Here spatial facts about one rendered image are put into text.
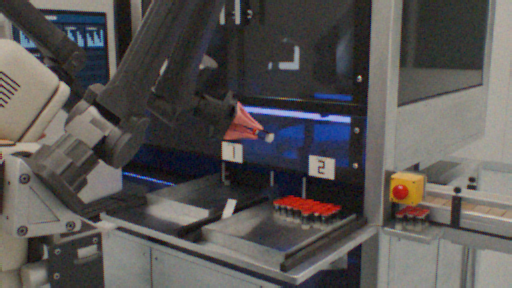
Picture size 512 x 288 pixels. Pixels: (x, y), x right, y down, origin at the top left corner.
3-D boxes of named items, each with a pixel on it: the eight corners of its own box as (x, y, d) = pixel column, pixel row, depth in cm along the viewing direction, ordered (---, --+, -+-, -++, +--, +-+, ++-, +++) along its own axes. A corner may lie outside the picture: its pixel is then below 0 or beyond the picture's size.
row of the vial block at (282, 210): (276, 215, 154) (276, 200, 153) (329, 228, 143) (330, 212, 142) (271, 217, 152) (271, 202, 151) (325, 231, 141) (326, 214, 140)
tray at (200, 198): (219, 181, 191) (219, 172, 190) (278, 194, 175) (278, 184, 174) (146, 204, 164) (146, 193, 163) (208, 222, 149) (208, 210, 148)
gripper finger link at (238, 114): (268, 127, 111) (228, 109, 109) (252, 154, 114) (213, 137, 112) (266, 114, 117) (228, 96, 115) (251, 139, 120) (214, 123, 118)
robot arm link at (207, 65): (141, 102, 104) (175, 126, 103) (164, 52, 99) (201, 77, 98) (170, 90, 115) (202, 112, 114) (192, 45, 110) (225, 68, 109)
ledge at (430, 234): (403, 220, 155) (403, 214, 155) (447, 230, 148) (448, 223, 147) (383, 234, 145) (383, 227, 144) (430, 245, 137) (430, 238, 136)
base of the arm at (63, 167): (6, 160, 79) (41, 175, 71) (46, 123, 83) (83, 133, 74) (44, 197, 84) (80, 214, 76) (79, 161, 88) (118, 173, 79)
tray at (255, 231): (279, 207, 162) (279, 196, 161) (355, 225, 146) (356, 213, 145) (201, 239, 135) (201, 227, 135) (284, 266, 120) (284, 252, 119)
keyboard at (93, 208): (119, 197, 197) (119, 190, 197) (148, 202, 191) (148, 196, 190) (28, 230, 163) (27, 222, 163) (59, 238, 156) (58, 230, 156)
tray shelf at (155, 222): (209, 184, 194) (209, 179, 193) (388, 224, 152) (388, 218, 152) (99, 219, 157) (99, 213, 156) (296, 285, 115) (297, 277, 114)
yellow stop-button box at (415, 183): (399, 195, 147) (401, 170, 145) (425, 200, 143) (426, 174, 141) (388, 201, 141) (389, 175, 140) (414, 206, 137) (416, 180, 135)
